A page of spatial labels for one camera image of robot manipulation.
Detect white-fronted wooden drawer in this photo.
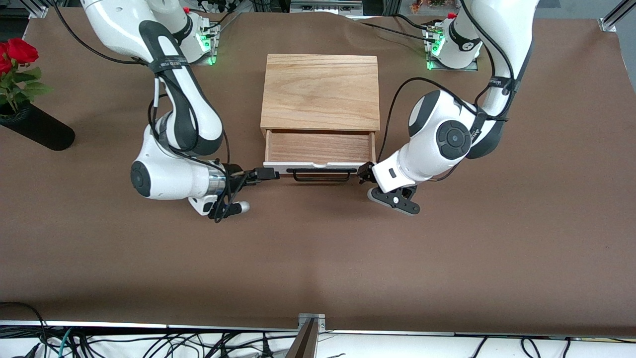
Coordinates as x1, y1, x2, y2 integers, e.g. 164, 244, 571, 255
263, 129, 378, 182

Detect wooden drawer cabinet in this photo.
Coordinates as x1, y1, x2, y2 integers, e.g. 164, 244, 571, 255
260, 54, 381, 141

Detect brown table cover sheet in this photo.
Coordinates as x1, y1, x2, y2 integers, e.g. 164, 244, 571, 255
0, 7, 636, 339

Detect red artificial roses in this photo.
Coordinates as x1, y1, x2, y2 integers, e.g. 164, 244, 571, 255
0, 37, 53, 118

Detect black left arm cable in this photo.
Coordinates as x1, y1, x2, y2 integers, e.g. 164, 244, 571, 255
376, 0, 521, 182

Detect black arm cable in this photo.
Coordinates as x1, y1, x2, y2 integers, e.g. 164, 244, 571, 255
52, 0, 233, 223
376, 0, 521, 182

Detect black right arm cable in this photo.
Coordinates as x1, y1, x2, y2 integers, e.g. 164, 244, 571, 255
52, 0, 233, 223

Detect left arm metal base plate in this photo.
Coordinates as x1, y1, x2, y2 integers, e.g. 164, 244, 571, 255
424, 25, 480, 72

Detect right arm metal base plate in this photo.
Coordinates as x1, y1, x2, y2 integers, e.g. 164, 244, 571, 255
191, 22, 220, 66

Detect long black base cable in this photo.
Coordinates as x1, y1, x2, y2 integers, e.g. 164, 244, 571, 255
354, 20, 434, 44

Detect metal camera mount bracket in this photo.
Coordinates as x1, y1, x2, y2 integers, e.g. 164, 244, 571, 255
286, 313, 326, 358

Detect short black base cable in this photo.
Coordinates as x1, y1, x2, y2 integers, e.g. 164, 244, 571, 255
393, 14, 434, 31

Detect grey base cable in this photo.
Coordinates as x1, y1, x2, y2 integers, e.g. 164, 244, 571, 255
204, 11, 244, 36

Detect aluminium frame profile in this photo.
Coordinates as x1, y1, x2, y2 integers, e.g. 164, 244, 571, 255
289, 0, 364, 13

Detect tangled black cable bundle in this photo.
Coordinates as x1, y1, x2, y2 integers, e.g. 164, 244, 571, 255
0, 301, 281, 358

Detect aluminium table edge rail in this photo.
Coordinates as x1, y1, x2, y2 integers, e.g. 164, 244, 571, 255
0, 320, 636, 340

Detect teal cable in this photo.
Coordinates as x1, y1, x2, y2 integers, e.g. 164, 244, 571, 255
56, 328, 74, 358

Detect aluminium corner post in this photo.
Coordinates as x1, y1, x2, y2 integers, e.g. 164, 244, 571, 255
27, 0, 51, 19
599, 0, 636, 33

